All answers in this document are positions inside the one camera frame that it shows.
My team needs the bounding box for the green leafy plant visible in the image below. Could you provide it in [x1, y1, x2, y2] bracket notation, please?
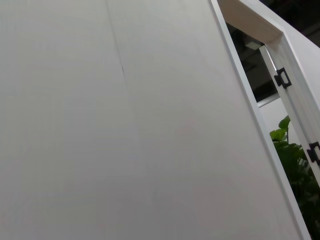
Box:
[269, 115, 320, 240]

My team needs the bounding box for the black window hinge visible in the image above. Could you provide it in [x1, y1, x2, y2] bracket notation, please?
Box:
[306, 141, 320, 166]
[274, 66, 293, 90]

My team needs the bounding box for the white cabinet door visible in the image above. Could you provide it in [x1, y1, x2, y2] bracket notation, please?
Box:
[210, 0, 320, 240]

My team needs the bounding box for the white open window sash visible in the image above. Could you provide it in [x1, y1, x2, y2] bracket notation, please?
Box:
[259, 45, 320, 181]

